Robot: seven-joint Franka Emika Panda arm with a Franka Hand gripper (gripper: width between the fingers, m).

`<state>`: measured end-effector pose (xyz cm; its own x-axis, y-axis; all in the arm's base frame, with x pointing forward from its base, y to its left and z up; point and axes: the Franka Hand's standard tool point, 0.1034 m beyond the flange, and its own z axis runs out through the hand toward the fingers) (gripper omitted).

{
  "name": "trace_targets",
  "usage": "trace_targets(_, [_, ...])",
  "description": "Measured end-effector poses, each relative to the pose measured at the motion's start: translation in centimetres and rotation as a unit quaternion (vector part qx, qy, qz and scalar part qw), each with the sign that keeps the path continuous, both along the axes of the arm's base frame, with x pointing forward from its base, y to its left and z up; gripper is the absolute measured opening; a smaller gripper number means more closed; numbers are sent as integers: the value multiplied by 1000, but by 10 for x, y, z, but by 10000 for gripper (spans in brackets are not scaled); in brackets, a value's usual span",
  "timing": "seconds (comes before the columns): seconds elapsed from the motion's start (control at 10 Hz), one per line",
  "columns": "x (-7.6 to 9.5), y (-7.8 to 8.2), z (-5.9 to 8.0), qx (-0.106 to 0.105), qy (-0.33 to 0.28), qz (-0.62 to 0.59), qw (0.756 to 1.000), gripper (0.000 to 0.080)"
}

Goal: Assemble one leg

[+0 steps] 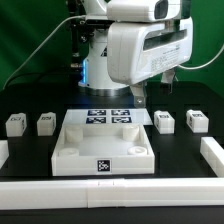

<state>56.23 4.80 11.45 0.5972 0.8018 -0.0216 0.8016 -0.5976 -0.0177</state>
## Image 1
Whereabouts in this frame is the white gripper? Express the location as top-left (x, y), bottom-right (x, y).
top-left (107, 18), bottom-right (193, 108)

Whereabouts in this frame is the white square tabletop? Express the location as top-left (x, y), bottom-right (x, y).
top-left (51, 123), bottom-right (155, 176)

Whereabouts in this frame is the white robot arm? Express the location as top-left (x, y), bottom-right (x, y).
top-left (66, 0), bottom-right (193, 108)

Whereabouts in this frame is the white marker sheet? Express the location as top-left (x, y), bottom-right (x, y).
top-left (63, 109), bottom-right (152, 125)

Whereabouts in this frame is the white right fence bar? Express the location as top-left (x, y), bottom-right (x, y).
top-left (200, 137), bottom-right (224, 178)

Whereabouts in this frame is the white fence bar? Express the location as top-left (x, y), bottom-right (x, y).
top-left (0, 140), bottom-right (9, 169)
top-left (200, 137), bottom-right (224, 178)
top-left (0, 178), bottom-right (224, 210)

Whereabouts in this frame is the white front fence bar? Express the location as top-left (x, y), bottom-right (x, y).
top-left (0, 178), bottom-right (224, 210)

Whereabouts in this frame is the white left fence bar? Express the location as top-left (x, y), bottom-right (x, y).
top-left (0, 140), bottom-right (9, 169)

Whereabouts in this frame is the black cable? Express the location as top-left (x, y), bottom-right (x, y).
top-left (2, 68), bottom-right (83, 91)

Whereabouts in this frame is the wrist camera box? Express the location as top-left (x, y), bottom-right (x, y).
top-left (107, 0), bottom-right (181, 22)

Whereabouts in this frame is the white cable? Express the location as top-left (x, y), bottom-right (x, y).
top-left (2, 14), bottom-right (87, 90)

